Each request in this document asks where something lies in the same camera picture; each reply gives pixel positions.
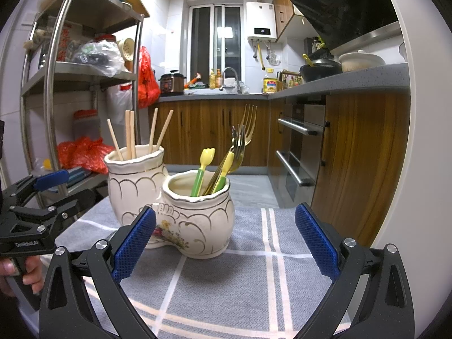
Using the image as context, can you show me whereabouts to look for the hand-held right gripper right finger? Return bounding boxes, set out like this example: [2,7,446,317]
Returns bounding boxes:
[293,203,415,339]

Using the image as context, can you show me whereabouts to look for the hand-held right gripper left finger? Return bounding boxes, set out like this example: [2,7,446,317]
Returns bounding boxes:
[38,205,158,339]

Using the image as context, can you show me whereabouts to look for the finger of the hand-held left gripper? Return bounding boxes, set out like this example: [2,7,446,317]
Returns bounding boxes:
[2,169,70,207]
[9,189,97,234]

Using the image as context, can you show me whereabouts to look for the cream floral ceramic utensil holder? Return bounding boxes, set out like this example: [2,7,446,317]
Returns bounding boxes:
[103,145,236,259]

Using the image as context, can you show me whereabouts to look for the wooden chopstick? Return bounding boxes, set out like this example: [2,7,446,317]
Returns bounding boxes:
[125,110,132,159]
[148,108,159,152]
[130,111,137,158]
[107,119,124,161]
[156,109,174,147]

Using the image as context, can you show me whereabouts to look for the green yellow plastic fork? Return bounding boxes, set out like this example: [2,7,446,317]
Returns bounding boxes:
[191,147,216,197]

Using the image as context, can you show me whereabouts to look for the silver metal fork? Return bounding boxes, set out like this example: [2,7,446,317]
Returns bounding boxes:
[207,144,247,195]

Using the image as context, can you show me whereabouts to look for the gold metal fork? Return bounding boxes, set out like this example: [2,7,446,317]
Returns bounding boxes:
[203,103,258,195]

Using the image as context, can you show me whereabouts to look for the person's left hand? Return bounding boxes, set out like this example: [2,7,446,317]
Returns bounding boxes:
[0,256,45,297]

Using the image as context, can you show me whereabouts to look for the crumpled red plastic bag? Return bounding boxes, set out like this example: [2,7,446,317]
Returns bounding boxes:
[57,136,115,174]

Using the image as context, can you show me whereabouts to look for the red-lid plastic jar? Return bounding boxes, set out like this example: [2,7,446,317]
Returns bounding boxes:
[72,109,101,145]

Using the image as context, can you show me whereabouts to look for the wooden kitchen base cabinets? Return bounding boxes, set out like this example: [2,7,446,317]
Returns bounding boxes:
[155,63,412,248]

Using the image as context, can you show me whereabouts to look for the built-in steel oven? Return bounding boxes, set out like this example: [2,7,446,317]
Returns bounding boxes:
[267,102,327,209]

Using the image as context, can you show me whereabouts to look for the grey plaid cloth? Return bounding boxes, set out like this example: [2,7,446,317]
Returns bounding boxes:
[53,194,375,339]

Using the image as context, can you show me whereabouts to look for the white plastic bag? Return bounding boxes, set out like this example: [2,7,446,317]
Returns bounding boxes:
[106,83,133,126]

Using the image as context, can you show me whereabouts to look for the steel shelf rack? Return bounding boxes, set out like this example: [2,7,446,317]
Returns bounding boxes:
[19,0,145,198]

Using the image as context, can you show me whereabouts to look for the clear plastic bag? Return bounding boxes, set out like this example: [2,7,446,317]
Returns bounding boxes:
[71,40,126,77]

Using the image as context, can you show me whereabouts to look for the hanging red plastic bag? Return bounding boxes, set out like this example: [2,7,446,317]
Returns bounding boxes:
[136,46,161,109]

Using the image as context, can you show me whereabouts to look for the cream plastic strainer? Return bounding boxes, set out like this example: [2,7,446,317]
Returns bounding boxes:
[118,38,135,60]

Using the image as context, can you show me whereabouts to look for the dark red pressure cooker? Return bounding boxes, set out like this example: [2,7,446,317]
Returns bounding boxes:
[158,70,187,97]

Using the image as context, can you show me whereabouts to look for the black wok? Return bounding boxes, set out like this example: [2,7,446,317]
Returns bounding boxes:
[299,54,342,82]

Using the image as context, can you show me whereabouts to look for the yellow seasoning bottles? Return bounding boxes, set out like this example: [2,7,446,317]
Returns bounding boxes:
[209,69,224,90]

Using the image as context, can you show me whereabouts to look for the white ceramic pot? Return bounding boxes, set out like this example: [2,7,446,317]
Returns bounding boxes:
[338,50,385,73]

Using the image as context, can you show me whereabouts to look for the steel kitchen faucet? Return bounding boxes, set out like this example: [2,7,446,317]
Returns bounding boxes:
[222,67,244,94]

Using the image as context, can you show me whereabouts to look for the sliding glass window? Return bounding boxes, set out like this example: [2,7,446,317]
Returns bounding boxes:
[187,2,244,92]

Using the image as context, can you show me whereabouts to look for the white water heater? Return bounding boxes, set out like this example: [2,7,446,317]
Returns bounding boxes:
[245,2,276,45]

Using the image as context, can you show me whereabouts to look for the black range hood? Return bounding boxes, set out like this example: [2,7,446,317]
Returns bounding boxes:
[290,0,405,57]

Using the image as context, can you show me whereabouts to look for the wooden wall cabinet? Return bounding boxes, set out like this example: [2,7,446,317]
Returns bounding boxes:
[272,0,306,41]

